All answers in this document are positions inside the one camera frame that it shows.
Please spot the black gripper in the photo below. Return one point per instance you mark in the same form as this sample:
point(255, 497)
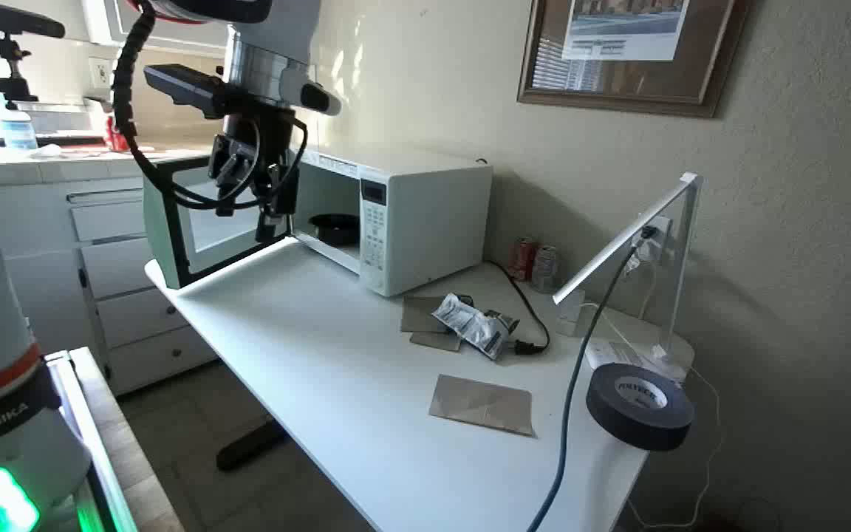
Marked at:
point(267, 137)

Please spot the black frying pan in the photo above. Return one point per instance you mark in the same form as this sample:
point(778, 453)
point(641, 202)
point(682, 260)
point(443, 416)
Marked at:
point(333, 228)

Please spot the robot base platform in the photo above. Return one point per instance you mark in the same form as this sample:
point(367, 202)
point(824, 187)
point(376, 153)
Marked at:
point(100, 434)

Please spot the white microwave door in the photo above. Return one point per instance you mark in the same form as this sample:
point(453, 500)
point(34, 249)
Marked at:
point(162, 242)

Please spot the white microwave oven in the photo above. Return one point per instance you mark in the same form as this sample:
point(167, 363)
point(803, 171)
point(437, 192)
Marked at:
point(425, 223)

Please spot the white drawer cabinet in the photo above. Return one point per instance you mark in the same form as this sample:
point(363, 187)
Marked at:
point(118, 267)

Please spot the small grey tape patch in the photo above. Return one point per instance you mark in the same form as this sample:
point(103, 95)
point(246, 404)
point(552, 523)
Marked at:
point(421, 319)

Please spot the black table foot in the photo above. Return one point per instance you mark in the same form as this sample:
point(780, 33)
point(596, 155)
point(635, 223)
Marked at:
point(249, 446)

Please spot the clear plastic packet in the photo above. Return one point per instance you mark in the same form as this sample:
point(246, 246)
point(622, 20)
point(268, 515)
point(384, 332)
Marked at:
point(474, 323)

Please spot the red and white box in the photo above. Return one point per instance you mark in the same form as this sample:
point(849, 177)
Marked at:
point(534, 264)

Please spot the large grey tape patch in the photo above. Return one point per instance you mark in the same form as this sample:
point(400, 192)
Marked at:
point(483, 404)

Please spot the wooden framed picture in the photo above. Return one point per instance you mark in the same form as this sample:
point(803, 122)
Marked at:
point(632, 50)

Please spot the black tape roll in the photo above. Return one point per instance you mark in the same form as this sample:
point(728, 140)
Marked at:
point(605, 404)

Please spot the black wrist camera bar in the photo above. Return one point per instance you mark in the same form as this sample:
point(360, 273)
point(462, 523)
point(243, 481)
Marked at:
point(183, 85)

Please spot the black camera on tripod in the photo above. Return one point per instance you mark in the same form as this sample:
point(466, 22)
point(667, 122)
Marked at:
point(0, 20)

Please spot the white wall outlet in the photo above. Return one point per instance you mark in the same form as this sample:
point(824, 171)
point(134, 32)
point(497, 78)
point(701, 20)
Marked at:
point(656, 242)

